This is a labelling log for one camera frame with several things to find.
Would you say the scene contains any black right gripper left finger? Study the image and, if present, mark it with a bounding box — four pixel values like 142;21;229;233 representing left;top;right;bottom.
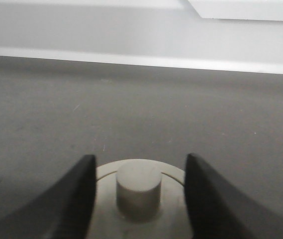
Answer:
0;155;96;239

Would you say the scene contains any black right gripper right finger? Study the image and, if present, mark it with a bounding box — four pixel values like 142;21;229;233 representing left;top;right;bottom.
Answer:
185;153;283;239

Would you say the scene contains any glass jar with white lid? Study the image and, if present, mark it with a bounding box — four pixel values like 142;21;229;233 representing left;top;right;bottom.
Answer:
86;159;194;239

